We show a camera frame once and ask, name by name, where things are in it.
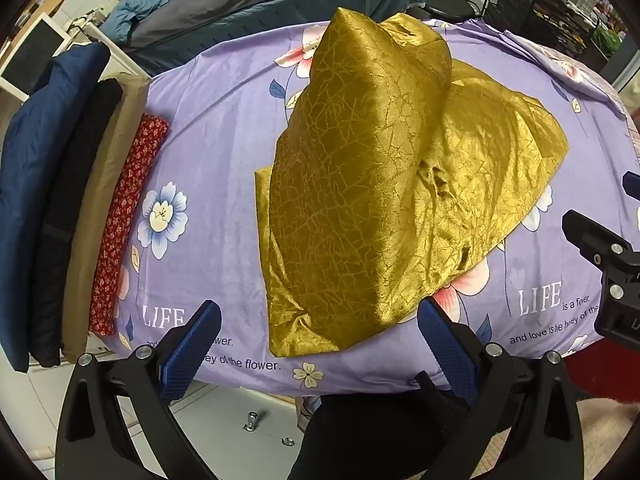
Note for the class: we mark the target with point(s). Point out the red cloth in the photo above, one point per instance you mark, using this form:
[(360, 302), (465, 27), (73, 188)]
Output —
[(610, 370)]

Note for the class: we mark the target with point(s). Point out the black stool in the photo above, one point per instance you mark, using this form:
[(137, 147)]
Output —
[(450, 5)]

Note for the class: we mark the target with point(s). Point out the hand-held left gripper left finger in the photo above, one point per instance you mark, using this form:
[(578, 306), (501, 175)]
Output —
[(192, 345)]

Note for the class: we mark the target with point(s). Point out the purple floral bedsheet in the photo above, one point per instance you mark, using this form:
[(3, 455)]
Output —
[(225, 135)]

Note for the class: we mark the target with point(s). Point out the folded navy garment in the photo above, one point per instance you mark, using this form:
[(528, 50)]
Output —
[(30, 160)]

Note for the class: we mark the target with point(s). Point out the gold patterned satin garment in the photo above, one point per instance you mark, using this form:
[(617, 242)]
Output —
[(360, 185)]

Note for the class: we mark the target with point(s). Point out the white monitor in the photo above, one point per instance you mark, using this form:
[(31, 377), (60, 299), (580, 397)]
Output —
[(30, 55)]

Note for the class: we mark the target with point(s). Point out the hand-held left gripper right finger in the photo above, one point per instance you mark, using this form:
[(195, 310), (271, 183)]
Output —
[(447, 350)]

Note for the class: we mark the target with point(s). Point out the blue blanket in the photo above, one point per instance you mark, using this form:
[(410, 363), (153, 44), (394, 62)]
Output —
[(145, 5)]

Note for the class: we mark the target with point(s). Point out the wooden shelf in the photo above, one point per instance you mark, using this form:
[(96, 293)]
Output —
[(50, 0)]

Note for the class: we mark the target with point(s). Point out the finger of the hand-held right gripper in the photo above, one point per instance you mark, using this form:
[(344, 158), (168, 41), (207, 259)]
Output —
[(595, 245), (632, 182)]

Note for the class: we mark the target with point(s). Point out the folded red floral garment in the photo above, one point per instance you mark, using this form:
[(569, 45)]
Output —
[(125, 200)]

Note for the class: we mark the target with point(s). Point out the folded beige garment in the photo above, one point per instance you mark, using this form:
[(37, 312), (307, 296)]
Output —
[(105, 175)]

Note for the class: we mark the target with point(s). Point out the folded black garment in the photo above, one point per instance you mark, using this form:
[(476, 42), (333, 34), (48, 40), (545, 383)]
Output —
[(75, 175)]

